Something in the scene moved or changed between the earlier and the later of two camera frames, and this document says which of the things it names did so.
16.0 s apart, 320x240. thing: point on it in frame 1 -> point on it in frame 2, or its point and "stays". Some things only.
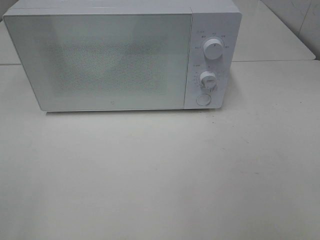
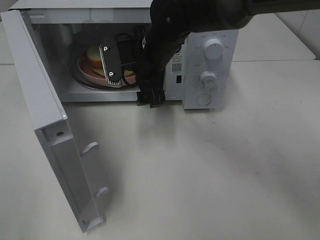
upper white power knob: (213, 48) stays
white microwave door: (104, 62) -> (51, 124)
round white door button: (203, 99) stays
